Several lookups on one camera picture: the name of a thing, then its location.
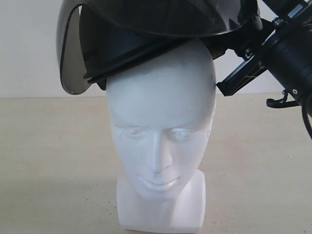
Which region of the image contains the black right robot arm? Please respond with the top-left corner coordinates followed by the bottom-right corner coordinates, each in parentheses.
top-left (217, 0), bottom-right (312, 115)

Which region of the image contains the white mannequin head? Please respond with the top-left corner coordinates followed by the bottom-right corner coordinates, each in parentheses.
top-left (106, 39), bottom-right (216, 225)

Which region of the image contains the black helmet with tinted visor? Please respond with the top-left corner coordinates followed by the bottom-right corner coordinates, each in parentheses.
top-left (56, 0), bottom-right (263, 95)

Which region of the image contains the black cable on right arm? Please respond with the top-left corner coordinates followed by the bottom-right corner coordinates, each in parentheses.
top-left (266, 89), bottom-right (312, 139)

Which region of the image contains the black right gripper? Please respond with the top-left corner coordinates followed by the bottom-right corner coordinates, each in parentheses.
top-left (217, 0), bottom-right (312, 98)

